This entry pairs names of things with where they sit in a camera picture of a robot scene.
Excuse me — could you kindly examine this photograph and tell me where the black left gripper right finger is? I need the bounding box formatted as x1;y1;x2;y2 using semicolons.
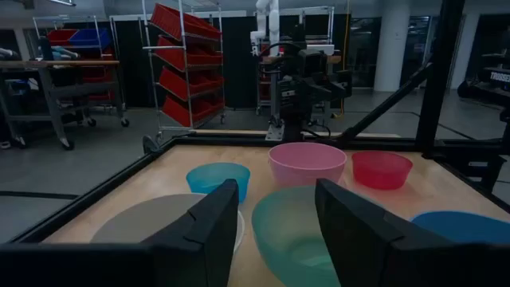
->
314;178;510;287

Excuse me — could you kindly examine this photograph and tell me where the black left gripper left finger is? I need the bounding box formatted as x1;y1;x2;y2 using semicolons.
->
0;178;240;287

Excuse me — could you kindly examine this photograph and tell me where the white matte bowl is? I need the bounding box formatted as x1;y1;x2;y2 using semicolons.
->
90;193;245;256

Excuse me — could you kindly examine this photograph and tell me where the small teal translucent bowl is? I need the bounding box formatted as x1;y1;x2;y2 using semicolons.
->
185;162;252;205

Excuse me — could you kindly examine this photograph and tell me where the large green translucent bowl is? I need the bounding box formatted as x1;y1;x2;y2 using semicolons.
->
251;185;343;287

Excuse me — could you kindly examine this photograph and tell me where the red translucent bowl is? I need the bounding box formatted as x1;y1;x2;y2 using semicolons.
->
351;150;414;191

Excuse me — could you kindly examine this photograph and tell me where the large pink translucent bowl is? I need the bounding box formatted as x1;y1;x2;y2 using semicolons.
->
267;142;348;188

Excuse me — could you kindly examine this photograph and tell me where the blue translucent bowl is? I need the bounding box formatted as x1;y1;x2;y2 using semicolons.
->
410;210;510;245

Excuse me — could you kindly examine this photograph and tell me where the red storage bin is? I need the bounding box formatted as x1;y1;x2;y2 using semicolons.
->
159;66;225;101
161;95;226;128
46;28;79;47
150;2;222;41
155;35;224;72

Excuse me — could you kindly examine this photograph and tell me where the wooden top bench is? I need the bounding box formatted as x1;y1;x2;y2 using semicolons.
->
261;54;343;65

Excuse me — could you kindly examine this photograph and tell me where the white round column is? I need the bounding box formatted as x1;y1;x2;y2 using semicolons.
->
373;0;412;93

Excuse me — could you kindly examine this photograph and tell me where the black robot station with lettering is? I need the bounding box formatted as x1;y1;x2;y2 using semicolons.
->
457;51;510;109

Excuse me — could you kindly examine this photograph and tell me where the wooden top workbench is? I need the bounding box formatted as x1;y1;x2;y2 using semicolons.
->
0;59;121;151

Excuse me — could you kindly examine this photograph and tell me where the blue storage bin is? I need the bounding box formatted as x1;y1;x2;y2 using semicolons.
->
68;27;112;49

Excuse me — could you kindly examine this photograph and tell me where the grey rolled mat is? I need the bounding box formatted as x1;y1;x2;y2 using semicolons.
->
0;47;22;61
50;45;80;61

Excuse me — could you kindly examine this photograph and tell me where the silver arm base bracket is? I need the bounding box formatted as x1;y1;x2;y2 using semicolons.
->
265;122;286;142

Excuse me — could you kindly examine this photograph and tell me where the black table frame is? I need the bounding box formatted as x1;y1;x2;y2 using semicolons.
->
7;133;510;244

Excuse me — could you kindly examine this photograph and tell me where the black diagonal frame brace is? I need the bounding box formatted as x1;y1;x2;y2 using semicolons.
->
338;59;435;148

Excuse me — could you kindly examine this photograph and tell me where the black vertical frame post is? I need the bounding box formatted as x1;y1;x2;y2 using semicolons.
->
414;0;466;157

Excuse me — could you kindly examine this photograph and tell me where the wire shelf rack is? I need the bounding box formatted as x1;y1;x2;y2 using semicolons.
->
141;0;228;144

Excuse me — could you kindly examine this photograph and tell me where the yellow hanging cable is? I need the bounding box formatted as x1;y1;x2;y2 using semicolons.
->
338;0;352;119

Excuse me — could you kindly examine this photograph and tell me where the wire cart rack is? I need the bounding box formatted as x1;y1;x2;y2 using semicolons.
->
32;14;131;128

